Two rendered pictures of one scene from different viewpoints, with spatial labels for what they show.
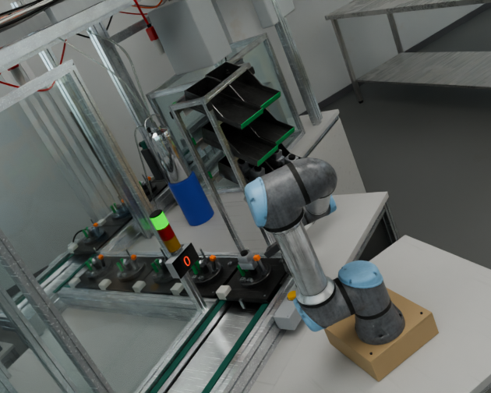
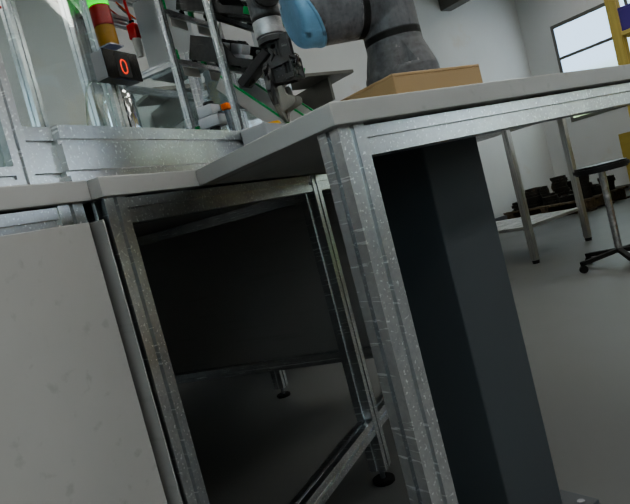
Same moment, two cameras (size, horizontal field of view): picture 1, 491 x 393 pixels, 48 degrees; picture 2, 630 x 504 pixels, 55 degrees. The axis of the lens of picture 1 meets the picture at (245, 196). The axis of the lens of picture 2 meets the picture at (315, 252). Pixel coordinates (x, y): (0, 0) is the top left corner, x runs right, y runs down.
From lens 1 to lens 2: 1.46 m
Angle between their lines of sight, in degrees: 26
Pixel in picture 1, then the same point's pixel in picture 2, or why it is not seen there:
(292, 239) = not seen: outside the picture
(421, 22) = not seen: hidden behind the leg
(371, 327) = (393, 48)
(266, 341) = (225, 149)
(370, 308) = (393, 12)
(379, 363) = (404, 86)
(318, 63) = not seen: hidden behind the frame
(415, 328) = (457, 71)
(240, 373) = (177, 138)
